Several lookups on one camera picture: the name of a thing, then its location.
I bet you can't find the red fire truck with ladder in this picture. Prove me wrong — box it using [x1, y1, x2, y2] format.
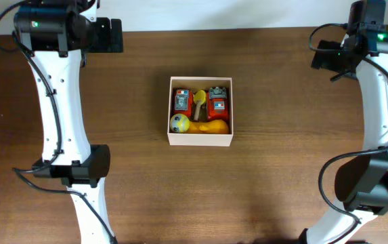
[173, 89, 193, 118]

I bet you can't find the pink box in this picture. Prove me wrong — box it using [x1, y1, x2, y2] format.
[167, 77, 234, 146]

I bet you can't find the yellow wooden rattle drum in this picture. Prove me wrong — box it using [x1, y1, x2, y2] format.
[194, 90, 207, 121]

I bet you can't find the yellow grey ball toy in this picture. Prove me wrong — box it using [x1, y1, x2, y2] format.
[169, 113, 190, 133]

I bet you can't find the red fire truck grey top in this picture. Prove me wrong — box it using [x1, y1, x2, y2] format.
[207, 87, 230, 121]

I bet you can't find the orange dinosaur toy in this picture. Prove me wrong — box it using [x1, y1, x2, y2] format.
[187, 119, 230, 134]

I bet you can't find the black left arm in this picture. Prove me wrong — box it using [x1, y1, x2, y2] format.
[12, 1, 123, 243]

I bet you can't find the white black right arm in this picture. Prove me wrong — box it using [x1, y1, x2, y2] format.
[299, 0, 388, 244]

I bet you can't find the black right camera cable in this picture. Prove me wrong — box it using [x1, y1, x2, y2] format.
[307, 22, 388, 244]

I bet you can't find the black camera cable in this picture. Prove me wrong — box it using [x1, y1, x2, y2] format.
[307, 22, 388, 244]
[0, 0, 118, 244]

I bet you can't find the black left camera cable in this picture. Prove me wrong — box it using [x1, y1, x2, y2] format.
[0, 0, 118, 244]

